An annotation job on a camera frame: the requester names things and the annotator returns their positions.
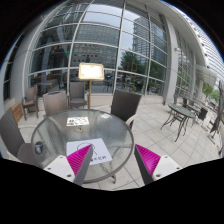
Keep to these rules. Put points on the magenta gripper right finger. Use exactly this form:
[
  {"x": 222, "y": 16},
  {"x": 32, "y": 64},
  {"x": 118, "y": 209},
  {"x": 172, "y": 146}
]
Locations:
[{"x": 152, "y": 166}]

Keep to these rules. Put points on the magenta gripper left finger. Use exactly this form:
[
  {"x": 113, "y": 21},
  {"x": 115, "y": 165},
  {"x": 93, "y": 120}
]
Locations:
[{"x": 72, "y": 167}]

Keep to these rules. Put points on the round glass patio table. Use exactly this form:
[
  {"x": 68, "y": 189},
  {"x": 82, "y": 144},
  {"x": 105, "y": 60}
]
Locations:
[{"x": 111, "y": 139}]

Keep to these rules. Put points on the colourful menu card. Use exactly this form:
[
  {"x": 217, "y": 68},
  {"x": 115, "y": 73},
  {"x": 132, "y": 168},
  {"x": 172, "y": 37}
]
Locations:
[{"x": 77, "y": 121}]

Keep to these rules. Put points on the grey wicker chair left front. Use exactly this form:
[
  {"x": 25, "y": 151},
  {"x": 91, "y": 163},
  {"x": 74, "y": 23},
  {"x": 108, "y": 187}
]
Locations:
[{"x": 14, "y": 141}]

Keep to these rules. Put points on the green glass table right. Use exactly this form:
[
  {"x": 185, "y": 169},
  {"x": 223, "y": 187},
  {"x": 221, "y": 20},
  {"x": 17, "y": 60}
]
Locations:
[{"x": 180, "y": 114}]

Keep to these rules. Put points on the grey wicker chair behind table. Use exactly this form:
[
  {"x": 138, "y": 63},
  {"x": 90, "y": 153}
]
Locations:
[{"x": 55, "y": 102}]

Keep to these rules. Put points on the dark wicker chair right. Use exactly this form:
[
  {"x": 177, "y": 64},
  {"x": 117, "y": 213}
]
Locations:
[{"x": 124, "y": 106}]

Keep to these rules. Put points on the dark chair far right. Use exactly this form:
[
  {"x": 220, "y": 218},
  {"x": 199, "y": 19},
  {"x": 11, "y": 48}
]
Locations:
[{"x": 200, "y": 113}]

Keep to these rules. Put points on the grey wicker chair back centre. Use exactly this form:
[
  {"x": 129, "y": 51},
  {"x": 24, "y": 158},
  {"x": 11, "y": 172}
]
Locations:
[{"x": 77, "y": 94}]

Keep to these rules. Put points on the grey wicker chair far left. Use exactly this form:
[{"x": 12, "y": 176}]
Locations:
[{"x": 30, "y": 100}]

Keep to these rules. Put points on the wooden bench left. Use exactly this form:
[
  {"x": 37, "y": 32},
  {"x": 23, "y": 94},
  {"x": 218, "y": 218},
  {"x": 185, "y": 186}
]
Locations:
[{"x": 17, "y": 111}]

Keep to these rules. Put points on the gold menu stand sign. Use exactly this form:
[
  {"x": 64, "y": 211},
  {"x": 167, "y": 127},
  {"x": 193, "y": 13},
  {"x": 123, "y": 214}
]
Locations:
[{"x": 91, "y": 72}]

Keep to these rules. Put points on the closed dark patio umbrella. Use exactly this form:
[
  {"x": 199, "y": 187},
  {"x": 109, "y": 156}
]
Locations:
[{"x": 215, "y": 126}]

